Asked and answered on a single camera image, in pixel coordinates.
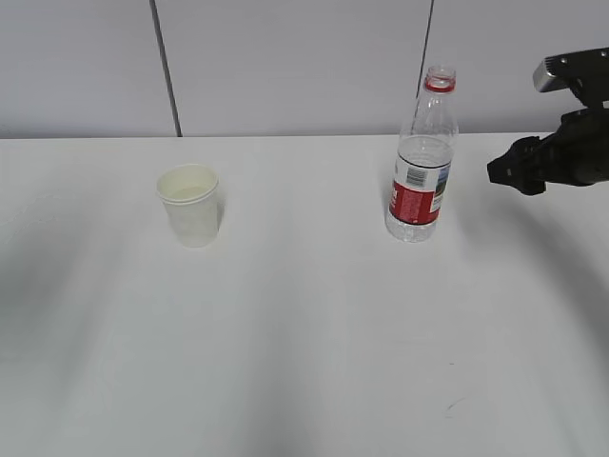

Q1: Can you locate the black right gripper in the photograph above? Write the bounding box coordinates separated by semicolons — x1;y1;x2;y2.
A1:
486;108;608;194

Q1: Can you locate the clear water bottle red label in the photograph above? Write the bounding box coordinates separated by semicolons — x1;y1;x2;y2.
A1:
385;66;459;243

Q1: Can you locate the white paper cup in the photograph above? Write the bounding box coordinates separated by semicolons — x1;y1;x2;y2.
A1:
156;164;220;248

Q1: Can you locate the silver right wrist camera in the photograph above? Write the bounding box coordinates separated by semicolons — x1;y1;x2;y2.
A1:
533;47;608;109

